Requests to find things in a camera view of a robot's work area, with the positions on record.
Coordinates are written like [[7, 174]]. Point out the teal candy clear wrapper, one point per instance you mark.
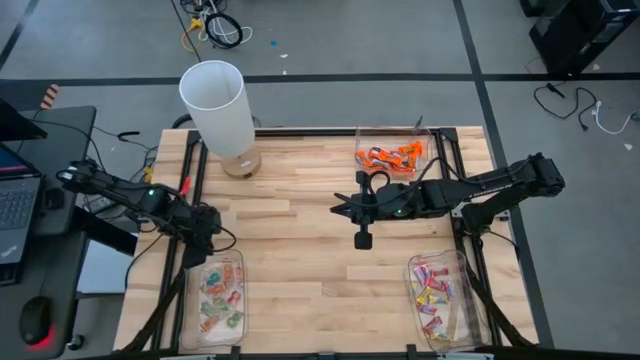
[[215, 278]]

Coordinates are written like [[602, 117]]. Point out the pale pink candy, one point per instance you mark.
[[421, 274]]

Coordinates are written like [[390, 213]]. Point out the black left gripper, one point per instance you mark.
[[202, 225]]

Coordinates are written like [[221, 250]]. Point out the orange black striped object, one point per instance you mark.
[[50, 96]]

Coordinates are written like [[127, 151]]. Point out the small black desk device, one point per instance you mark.
[[52, 198]]

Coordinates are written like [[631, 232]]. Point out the black chair caster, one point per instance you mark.
[[75, 342]]

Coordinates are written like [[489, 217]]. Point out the pink red candy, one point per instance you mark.
[[433, 322], [427, 310]]

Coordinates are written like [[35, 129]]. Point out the white cylinder lamp wooden base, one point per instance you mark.
[[215, 115]]

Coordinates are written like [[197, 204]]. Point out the black screen lid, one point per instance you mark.
[[15, 122]]

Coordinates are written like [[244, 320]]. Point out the black computer tower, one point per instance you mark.
[[585, 30]]

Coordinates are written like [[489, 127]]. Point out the clear plastic bin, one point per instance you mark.
[[395, 135], [460, 320], [220, 337]]

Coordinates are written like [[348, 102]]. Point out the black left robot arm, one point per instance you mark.
[[125, 192]]

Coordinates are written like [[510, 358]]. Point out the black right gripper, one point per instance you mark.
[[385, 202]]

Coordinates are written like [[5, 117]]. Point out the white panel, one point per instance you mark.
[[102, 267]]

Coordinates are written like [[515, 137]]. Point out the black computer mouse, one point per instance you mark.
[[35, 320]]

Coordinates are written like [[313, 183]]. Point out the black laptop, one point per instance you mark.
[[17, 210]]

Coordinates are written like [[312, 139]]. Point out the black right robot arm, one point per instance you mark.
[[490, 185]]

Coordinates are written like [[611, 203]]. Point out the red white candy pack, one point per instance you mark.
[[234, 298]]

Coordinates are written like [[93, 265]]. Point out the orange Reese's candy pack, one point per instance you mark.
[[412, 148]]

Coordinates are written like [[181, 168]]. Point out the black desk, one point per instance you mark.
[[65, 140]]

